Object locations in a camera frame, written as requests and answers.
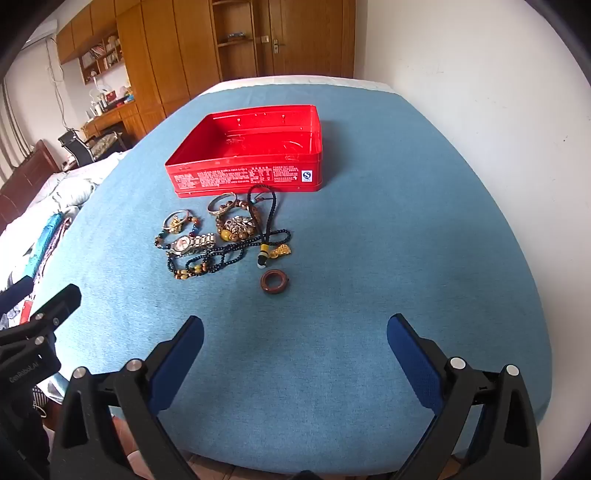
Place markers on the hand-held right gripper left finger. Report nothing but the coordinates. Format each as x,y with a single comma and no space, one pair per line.
180,364

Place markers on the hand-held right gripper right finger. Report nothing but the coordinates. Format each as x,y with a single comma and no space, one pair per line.
411,364

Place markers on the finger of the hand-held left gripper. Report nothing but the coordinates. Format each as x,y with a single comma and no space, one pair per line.
55,307

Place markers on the silver wristwatch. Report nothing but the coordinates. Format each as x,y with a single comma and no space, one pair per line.
182,244

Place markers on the gold bangle with charm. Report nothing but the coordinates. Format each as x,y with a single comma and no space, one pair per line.
176,225

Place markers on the silver and gold bangle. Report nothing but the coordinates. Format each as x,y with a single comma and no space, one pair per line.
213,208

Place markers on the red tin box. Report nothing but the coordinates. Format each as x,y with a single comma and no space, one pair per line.
240,177

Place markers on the turquoise cloth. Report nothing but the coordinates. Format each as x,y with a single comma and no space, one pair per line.
44,242

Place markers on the blue tablecloth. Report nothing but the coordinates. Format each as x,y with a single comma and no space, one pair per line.
369,258

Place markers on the white quilt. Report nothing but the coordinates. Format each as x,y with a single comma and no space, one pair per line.
69,184

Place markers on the dark wooden headboard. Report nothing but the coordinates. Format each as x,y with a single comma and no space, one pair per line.
27,175

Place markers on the rhinestone brooch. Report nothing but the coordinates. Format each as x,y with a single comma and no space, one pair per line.
238,225

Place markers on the black office chair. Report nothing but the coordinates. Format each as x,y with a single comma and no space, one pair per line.
76,147

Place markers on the striped curtain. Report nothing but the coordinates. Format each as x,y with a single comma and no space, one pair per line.
11,134

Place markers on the wooden desk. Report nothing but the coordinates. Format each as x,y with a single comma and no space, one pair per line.
115,122

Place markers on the wooden wardrobe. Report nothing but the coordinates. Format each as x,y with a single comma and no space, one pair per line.
161,55

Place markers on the white air conditioner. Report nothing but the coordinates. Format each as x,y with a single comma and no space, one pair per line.
41,33

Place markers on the open wooden shelf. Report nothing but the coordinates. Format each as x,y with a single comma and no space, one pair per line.
235,41

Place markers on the wooden door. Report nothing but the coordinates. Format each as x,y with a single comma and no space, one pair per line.
309,37

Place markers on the wall cabinet with bookshelf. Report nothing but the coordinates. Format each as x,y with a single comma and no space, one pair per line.
92,37

